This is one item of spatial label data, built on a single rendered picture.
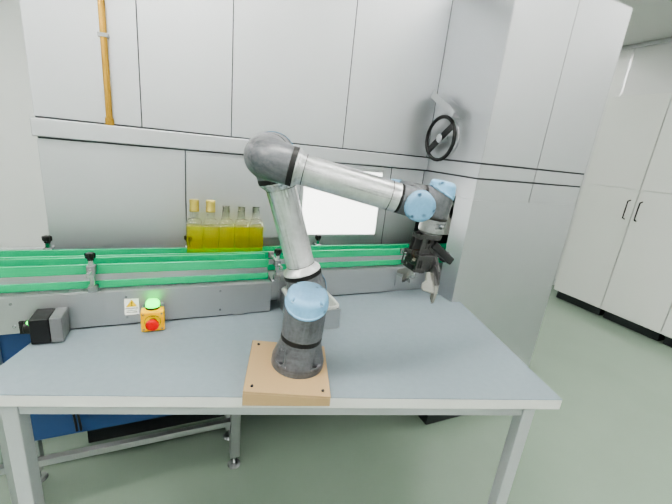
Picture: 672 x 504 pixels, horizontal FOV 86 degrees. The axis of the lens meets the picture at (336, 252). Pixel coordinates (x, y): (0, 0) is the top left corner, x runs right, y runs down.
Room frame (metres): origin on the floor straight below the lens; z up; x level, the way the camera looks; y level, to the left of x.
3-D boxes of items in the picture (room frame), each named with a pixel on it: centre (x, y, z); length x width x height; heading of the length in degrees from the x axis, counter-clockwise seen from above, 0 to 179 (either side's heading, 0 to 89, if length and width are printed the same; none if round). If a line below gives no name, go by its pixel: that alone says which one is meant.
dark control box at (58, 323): (0.96, 0.85, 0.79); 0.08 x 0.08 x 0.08; 25
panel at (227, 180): (1.62, 0.21, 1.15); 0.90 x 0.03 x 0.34; 115
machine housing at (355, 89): (2.07, 0.17, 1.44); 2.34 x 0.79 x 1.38; 115
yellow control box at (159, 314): (1.08, 0.59, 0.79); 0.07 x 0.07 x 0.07; 25
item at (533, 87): (1.90, -0.81, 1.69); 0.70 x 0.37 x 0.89; 115
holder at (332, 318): (1.31, 0.10, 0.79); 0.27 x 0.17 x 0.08; 25
